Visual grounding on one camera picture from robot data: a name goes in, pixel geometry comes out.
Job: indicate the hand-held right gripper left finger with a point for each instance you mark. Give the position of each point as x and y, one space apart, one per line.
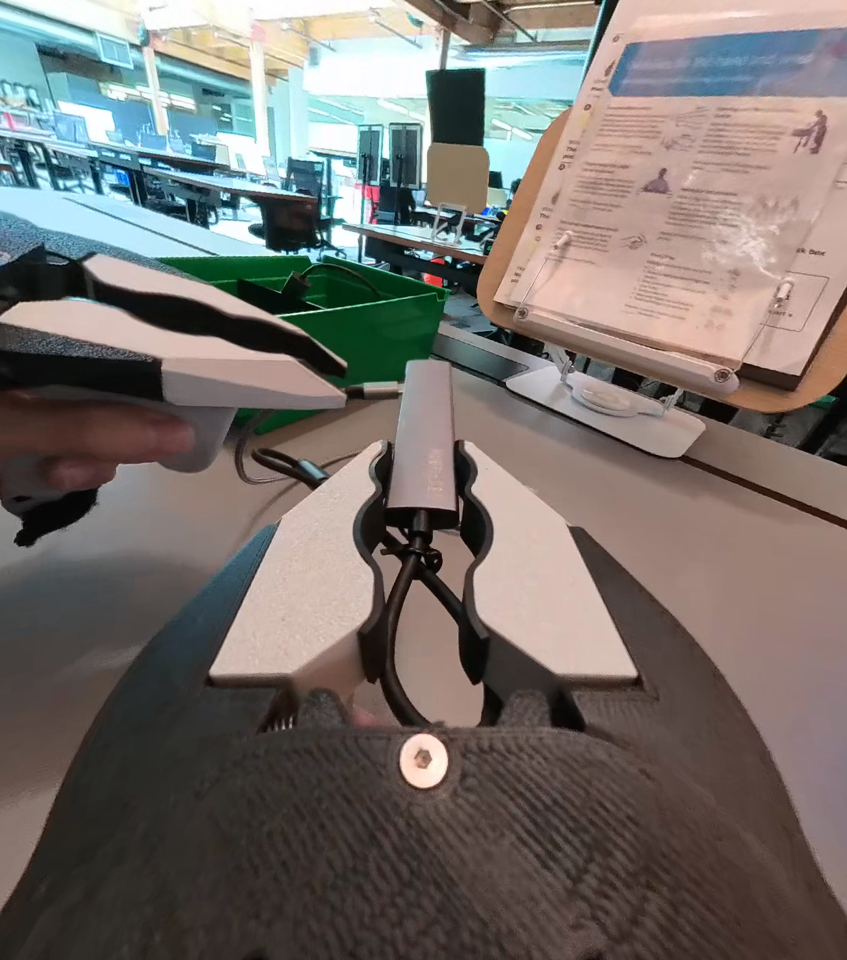
296 592

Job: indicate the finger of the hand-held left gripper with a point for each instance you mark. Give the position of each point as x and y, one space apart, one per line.
191 352
168 285

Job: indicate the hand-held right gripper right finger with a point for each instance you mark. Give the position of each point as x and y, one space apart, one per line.
543 592

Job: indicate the long grey usb hub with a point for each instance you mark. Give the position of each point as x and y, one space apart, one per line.
273 296

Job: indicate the green plastic bin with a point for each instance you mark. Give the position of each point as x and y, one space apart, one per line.
386 322

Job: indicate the person's left hand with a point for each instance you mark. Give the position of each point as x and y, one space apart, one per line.
33 442

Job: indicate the black office chair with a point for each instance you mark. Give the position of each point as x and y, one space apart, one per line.
296 202

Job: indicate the black standing monitor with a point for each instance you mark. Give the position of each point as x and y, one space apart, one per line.
405 154
369 154

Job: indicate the wooden table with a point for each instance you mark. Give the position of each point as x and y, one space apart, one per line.
408 238

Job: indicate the cardboard backed stand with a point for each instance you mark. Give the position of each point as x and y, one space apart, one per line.
457 176

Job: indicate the black screen panel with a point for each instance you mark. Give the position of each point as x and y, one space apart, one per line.
456 105

